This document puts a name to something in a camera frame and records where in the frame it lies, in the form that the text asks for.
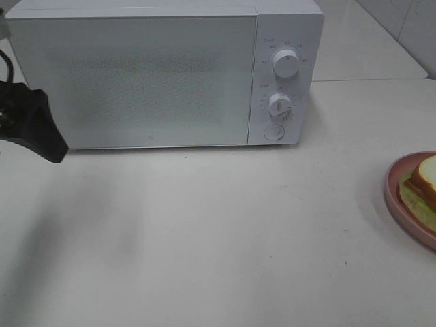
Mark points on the white microwave oven body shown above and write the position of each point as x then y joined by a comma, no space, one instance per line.
279,24

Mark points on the pink round plate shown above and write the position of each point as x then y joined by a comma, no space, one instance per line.
400,213

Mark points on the white timer knob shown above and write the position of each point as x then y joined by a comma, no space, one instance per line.
279,105

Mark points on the toast sandwich with lettuce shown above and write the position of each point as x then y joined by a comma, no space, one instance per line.
417,192

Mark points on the round door release button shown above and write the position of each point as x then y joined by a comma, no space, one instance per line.
274,132

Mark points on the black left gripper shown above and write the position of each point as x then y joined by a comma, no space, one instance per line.
26,120

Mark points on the white microwave door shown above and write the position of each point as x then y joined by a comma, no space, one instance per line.
141,82

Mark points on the upper white power knob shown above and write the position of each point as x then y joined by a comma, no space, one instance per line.
286,62

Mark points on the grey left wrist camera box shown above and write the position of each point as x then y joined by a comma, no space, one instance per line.
4,29

